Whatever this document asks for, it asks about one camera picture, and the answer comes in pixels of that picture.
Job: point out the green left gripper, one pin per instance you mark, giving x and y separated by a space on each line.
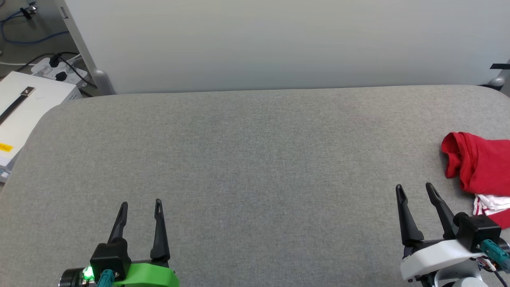
151 275

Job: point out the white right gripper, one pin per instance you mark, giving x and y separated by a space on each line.
434 255

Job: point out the red and white shirt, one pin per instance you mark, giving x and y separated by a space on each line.
482 163

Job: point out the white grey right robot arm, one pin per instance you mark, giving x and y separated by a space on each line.
462 281

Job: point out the yellow label sticker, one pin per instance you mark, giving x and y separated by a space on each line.
4 147

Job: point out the white box appliance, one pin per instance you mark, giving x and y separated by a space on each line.
36 107

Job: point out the black tape strip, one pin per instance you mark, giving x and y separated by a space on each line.
500 65

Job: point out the black power plug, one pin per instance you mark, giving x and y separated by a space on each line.
54 60
61 75

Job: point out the white power strip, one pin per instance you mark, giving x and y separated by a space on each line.
46 69

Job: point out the white partition panel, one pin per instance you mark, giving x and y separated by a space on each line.
279 40

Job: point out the black metal clamp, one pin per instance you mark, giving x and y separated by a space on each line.
28 10

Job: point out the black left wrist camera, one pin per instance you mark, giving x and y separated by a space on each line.
109 257

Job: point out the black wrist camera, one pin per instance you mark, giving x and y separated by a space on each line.
109 257
480 235

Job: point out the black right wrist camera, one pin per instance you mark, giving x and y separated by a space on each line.
480 235

